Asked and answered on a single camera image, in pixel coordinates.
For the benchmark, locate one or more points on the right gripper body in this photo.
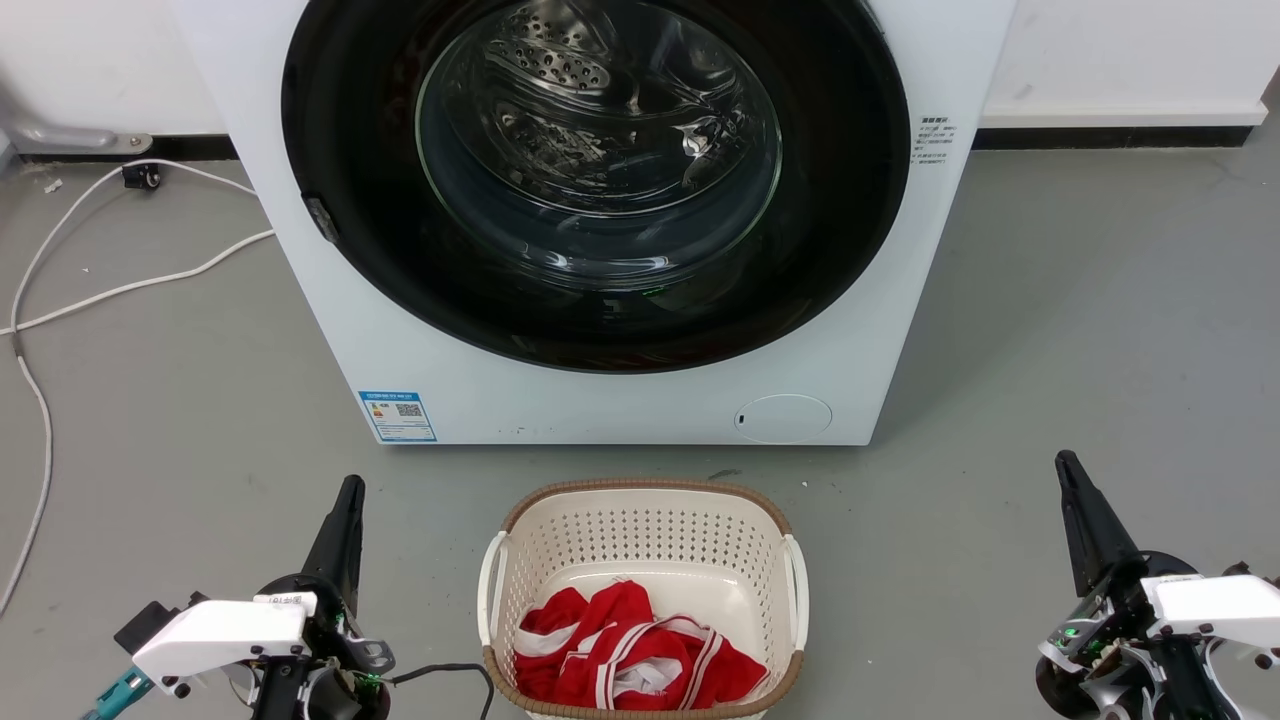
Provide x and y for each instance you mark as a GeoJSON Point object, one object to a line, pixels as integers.
{"type": "Point", "coordinates": [1120, 625]}

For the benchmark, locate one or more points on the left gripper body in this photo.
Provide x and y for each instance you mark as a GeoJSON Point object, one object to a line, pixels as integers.
{"type": "Point", "coordinates": [338, 645]}

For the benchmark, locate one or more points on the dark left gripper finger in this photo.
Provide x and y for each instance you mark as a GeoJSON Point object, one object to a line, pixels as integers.
{"type": "Point", "coordinates": [352, 560]}
{"type": "Point", "coordinates": [330, 545]}

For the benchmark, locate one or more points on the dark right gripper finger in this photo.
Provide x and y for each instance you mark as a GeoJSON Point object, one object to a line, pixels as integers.
{"type": "Point", "coordinates": [1080, 545]}
{"type": "Point", "coordinates": [1108, 540]}

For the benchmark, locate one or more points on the black round glass washer door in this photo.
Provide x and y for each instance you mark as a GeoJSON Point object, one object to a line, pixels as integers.
{"type": "Point", "coordinates": [350, 260]}

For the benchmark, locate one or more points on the white front-load washing machine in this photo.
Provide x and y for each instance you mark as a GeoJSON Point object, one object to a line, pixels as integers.
{"type": "Point", "coordinates": [600, 410]}

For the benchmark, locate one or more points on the blue energy label sticker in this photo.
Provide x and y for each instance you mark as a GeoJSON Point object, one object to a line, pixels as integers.
{"type": "Point", "coordinates": [398, 416]}

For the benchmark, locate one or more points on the cream perforated laundry basket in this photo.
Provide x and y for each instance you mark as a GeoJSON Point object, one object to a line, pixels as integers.
{"type": "Point", "coordinates": [640, 530]}

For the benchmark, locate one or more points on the red and white garment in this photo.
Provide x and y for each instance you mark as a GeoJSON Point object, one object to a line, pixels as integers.
{"type": "Point", "coordinates": [640, 650]}

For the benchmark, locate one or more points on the round white filter cover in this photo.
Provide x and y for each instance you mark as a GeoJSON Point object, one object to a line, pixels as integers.
{"type": "Point", "coordinates": [785, 419]}

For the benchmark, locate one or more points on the black baseboard strip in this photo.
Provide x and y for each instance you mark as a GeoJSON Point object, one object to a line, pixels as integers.
{"type": "Point", "coordinates": [190, 148]}
{"type": "Point", "coordinates": [1100, 137]}

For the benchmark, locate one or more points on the small black caster wheel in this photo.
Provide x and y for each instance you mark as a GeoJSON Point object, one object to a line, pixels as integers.
{"type": "Point", "coordinates": [143, 176]}

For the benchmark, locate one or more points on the small printed text sticker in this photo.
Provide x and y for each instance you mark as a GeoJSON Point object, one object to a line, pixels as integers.
{"type": "Point", "coordinates": [934, 140]}

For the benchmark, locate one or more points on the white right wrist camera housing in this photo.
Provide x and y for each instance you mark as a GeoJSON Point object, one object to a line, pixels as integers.
{"type": "Point", "coordinates": [1215, 605]}

